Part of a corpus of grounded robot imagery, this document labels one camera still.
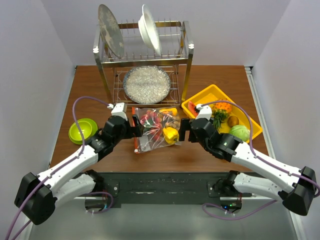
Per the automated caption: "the yellow orange fake mango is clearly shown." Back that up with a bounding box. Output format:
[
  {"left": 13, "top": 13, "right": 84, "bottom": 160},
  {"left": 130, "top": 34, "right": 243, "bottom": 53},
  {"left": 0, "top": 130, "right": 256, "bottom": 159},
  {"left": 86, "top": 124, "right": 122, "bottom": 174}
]
[{"left": 159, "top": 107, "right": 178, "bottom": 116}]

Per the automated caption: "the metal dish rack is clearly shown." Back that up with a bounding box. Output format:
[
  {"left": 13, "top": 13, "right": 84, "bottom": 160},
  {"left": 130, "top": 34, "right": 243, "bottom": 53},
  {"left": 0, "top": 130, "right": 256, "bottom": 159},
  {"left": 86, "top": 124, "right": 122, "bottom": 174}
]
[{"left": 93, "top": 20, "right": 195, "bottom": 106}]

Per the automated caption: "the brown fake kiwi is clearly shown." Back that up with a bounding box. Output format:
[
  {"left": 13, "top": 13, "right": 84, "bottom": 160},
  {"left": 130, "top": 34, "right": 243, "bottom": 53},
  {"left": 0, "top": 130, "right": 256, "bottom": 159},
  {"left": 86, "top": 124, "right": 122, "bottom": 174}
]
[{"left": 227, "top": 115, "right": 240, "bottom": 128}]

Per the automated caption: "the speckled blue rim plate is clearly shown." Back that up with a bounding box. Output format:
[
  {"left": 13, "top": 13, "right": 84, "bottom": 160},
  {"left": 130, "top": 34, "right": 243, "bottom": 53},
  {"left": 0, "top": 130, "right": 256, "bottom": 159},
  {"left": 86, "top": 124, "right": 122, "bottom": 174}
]
[{"left": 123, "top": 66, "right": 171, "bottom": 105}]

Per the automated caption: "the brown fake longan bunch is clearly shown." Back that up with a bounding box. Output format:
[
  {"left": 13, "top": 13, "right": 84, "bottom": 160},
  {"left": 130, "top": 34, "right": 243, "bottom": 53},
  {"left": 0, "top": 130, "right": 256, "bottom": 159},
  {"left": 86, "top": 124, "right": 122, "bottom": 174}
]
[{"left": 160, "top": 113, "right": 181, "bottom": 130}]

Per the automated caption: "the green fake cabbage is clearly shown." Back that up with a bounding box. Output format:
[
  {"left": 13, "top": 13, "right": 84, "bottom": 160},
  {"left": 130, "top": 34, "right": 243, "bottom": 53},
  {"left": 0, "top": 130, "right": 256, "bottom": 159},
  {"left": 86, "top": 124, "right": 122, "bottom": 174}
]
[{"left": 229, "top": 125, "right": 251, "bottom": 142}]

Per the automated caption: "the yellow fake bell pepper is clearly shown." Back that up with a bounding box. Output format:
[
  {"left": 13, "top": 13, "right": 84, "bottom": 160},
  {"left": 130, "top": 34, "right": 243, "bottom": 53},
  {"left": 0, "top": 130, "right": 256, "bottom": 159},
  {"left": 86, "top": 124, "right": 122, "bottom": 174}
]
[{"left": 162, "top": 127, "right": 179, "bottom": 145}]

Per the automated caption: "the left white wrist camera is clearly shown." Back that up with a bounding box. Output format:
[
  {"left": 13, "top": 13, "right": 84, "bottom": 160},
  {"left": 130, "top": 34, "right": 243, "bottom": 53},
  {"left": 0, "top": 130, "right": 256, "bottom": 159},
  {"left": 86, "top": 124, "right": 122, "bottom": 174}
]
[{"left": 107, "top": 102, "right": 128, "bottom": 121}]

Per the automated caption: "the red fake strawberry bunch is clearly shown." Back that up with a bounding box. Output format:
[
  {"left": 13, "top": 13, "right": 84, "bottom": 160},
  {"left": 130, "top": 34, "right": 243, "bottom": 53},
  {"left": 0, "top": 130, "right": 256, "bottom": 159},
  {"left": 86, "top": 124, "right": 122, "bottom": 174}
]
[{"left": 140, "top": 109, "right": 163, "bottom": 142}]

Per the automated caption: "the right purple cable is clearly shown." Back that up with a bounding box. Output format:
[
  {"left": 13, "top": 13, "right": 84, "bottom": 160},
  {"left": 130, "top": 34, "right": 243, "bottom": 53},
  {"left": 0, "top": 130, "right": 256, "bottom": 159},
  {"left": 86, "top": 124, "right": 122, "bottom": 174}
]
[{"left": 199, "top": 100, "right": 320, "bottom": 221}]

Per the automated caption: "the clear zip top bag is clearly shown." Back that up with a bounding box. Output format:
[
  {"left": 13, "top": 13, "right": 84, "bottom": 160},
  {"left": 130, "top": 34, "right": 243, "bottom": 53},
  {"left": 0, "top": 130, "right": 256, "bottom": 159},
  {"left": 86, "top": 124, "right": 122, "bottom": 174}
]
[{"left": 132, "top": 106, "right": 181, "bottom": 154}]

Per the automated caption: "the orange fake pineapple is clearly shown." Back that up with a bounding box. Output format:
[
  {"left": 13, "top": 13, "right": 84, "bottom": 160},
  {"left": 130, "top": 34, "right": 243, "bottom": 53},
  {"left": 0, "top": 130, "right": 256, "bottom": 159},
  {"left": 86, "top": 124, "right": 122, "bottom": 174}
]
[{"left": 212, "top": 102, "right": 232, "bottom": 130}]

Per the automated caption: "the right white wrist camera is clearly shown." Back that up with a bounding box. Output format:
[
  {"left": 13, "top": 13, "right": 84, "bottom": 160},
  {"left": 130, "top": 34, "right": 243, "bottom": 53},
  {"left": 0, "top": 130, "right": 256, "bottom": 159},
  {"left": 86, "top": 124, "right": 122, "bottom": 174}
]
[{"left": 195, "top": 104, "right": 212, "bottom": 121}]

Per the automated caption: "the green plastic bowl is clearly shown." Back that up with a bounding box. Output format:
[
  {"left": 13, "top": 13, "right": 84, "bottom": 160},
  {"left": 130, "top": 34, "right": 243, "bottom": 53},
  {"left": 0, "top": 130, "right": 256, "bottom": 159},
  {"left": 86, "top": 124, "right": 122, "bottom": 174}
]
[{"left": 68, "top": 118, "right": 98, "bottom": 145}]

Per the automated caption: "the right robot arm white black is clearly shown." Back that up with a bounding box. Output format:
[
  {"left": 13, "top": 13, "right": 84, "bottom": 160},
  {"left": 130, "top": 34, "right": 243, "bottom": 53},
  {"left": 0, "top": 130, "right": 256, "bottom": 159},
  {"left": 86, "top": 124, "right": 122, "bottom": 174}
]
[{"left": 179, "top": 118, "right": 320, "bottom": 216}]

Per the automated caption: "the fake watermelon slice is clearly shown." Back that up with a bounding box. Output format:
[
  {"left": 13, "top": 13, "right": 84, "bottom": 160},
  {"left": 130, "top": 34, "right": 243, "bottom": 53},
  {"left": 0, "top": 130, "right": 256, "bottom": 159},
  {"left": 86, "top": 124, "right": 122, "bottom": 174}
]
[{"left": 187, "top": 101, "right": 200, "bottom": 119}]

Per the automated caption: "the white bowl upright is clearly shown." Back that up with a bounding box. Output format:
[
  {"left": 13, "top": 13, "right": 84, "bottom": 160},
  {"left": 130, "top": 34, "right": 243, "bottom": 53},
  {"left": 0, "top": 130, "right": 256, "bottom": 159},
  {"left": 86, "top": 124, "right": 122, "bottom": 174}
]
[{"left": 138, "top": 4, "right": 162, "bottom": 56}]

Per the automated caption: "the yellow plastic tray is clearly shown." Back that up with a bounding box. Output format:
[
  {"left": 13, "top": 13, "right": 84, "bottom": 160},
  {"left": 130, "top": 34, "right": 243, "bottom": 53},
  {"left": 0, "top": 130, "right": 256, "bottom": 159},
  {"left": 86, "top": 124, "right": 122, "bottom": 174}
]
[{"left": 182, "top": 84, "right": 263, "bottom": 143}]

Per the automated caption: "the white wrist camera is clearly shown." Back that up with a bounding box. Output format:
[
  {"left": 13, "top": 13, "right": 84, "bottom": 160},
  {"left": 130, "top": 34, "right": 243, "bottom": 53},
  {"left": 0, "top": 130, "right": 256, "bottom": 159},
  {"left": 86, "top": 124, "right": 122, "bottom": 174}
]
[
  {"left": 107, "top": 102, "right": 128, "bottom": 121},
  {"left": 195, "top": 104, "right": 212, "bottom": 121}
]

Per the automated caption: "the grey patterned plate upright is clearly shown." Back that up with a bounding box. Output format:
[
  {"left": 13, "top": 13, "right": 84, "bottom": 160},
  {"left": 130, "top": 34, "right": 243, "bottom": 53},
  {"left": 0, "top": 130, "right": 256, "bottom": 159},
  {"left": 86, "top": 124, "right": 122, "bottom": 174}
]
[{"left": 98, "top": 4, "right": 125, "bottom": 58}]

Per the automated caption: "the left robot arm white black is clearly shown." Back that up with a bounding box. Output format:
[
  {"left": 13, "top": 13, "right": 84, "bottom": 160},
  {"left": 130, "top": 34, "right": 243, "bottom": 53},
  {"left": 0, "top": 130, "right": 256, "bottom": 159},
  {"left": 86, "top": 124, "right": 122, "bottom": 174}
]
[{"left": 14, "top": 114, "right": 144, "bottom": 225}]

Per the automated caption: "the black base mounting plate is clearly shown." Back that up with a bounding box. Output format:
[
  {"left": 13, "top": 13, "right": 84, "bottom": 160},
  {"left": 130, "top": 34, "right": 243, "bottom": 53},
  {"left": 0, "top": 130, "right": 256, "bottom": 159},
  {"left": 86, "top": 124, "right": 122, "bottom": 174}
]
[{"left": 74, "top": 171, "right": 253, "bottom": 210}]

